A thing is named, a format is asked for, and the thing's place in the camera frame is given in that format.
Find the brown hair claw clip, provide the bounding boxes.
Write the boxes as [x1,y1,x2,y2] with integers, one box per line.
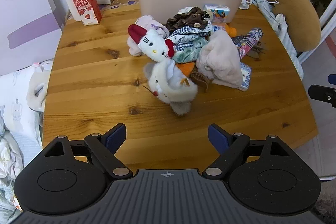
[190,70,214,93]
[248,42,268,59]

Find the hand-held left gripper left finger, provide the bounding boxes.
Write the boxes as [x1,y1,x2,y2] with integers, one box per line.
[42,123,133,179]

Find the brown scrunchie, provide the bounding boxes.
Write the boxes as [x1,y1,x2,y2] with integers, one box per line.
[166,6,210,31]

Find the white kitty plush toy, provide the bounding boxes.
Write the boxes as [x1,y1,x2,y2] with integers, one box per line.
[128,24,175,60]

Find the brown capybara plush pillow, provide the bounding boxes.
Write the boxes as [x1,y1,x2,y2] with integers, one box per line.
[253,0,322,52]

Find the pale pink fluffy cloth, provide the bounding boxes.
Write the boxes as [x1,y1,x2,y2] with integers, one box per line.
[127,15,170,56]

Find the white plush pillow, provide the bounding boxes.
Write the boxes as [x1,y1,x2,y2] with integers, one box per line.
[27,61,53,112]

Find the cartoon print tissue packet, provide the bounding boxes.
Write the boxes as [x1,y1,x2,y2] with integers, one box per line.
[203,5,231,25]

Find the wooden desktop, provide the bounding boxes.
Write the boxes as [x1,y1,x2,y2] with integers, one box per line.
[42,2,319,170]

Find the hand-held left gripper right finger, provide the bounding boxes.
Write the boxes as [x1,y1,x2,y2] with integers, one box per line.
[202,123,296,179]

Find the orange plush toy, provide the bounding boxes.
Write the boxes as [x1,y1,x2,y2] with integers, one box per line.
[175,63,196,75]

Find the beige fluffy plush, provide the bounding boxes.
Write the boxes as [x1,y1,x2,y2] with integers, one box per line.
[196,30,243,88]

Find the blue white patterned packet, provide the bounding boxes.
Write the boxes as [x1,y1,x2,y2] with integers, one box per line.
[238,61,252,92]

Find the white grey cat plush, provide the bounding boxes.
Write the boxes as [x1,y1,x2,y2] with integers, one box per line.
[143,58,198,116]

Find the orange packet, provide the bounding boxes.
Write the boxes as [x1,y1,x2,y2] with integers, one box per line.
[224,25,237,37]

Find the red milk carton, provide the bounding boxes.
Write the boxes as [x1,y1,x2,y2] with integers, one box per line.
[70,0,103,26]

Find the patterned long box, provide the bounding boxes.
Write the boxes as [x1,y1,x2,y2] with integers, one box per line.
[232,27,263,59]

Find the green scrunchie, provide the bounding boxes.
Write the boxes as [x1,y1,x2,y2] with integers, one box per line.
[172,38,209,62]

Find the white printed bedding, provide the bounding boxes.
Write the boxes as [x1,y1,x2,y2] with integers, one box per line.
[0,70,44,214]

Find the pale striped cloth bag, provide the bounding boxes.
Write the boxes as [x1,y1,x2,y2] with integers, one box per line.
[253,0,304,80]

